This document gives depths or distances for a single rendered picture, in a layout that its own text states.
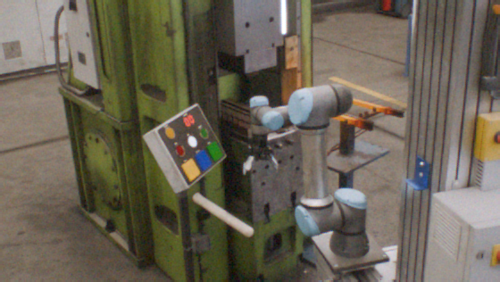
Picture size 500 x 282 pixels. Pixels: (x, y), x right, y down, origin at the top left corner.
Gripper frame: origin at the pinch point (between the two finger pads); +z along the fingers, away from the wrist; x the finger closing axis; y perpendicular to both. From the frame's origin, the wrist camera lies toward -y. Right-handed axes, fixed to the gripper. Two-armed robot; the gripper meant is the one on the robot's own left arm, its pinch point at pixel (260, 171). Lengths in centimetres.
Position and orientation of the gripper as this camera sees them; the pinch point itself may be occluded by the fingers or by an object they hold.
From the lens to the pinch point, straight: 257.7
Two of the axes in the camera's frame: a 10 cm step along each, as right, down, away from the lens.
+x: 9.7, -1.4, 2.0
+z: 0.5, 9.3, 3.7
